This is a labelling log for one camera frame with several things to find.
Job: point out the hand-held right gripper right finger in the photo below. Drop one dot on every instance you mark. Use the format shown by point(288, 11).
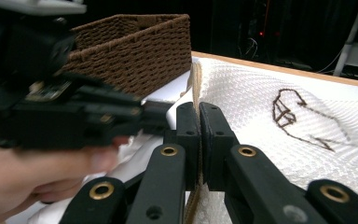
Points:
point(216, 137)

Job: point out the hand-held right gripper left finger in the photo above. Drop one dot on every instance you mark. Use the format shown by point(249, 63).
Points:
point(188, 130)

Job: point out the white shirt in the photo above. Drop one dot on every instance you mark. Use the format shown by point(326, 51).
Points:
point(133, 161)

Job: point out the brown woven basket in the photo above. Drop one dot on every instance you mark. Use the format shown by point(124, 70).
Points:
point(136, 62)

